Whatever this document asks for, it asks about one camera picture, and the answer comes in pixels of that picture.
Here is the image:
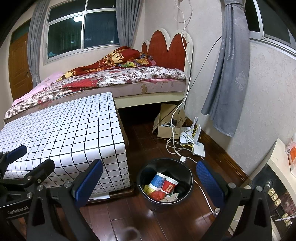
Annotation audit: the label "grey curtain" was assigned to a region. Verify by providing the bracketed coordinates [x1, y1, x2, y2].
[201, 0, 250, 137]
[28, 0, 50, 87]
[116, 0, 139, 50]

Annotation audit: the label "blue white paper cup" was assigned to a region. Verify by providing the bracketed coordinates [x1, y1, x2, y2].
[148, 172, 167, 189]

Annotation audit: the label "white cabinet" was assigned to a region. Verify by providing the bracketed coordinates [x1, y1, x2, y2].
[229, 138, 296, 241]

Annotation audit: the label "red patterned blanket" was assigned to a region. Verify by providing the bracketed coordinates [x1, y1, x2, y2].
[57, 46, 154, 81]

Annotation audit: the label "cardboard box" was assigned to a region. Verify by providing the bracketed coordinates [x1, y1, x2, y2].
[154, 103, 193, 139]

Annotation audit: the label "white wifi router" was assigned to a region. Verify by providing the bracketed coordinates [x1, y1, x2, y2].
[179, 116, 205, 158]

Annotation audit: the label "black cable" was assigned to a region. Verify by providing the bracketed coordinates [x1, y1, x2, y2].
[162, 36, 223, 126]

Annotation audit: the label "red paper cup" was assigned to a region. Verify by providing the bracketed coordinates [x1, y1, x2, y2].
[161, 176, 179, 193]

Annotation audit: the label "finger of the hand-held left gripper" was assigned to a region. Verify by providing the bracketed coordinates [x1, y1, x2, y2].
[0, 159, 56, 193]
[0, 145, 28, 172]

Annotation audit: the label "orange white package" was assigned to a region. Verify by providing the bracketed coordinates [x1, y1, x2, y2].
[284, 133, 296, 173]

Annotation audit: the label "yellow cloth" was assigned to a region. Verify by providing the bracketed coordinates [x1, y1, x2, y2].
[143, 184, 158, 194]

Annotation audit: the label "white charging cable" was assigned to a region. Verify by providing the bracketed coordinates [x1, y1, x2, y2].
[193, 179, 221, 216]

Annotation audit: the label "beige paper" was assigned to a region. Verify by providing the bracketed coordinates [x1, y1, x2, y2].
[162, 192, 179, 203]

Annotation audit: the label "orange plastic bag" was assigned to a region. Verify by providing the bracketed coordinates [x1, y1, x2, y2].
[150, 190, 166, 201]

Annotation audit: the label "floral bedsheet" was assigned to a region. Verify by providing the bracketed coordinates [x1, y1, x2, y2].
[5, 65, 188, 118]

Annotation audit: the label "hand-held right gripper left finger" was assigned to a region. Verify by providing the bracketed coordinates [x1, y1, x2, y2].
[25, 159, 104, 241]

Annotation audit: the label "bed with red headboard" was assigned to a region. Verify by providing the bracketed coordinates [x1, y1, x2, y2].
[3, 28, 193, 123]

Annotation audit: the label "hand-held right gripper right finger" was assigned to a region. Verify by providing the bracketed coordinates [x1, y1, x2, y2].
[196, 161, 273, 241]

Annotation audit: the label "black trash bin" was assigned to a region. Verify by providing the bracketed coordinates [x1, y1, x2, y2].
[136, 158, 193, 211]

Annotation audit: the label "large window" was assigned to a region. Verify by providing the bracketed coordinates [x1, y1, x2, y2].
[43, 0, 121, 64]

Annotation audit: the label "white checked tablecloth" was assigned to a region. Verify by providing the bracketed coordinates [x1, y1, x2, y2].
[0, 91, 131, 200]

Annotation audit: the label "wooden door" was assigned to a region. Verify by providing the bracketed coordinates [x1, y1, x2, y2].
[8, 22, 34, 101]

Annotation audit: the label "side window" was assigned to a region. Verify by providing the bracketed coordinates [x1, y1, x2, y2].
[244, 0, 296, 49]

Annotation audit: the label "pink sheet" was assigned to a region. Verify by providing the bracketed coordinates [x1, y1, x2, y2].
[11, 71, 64, 106]

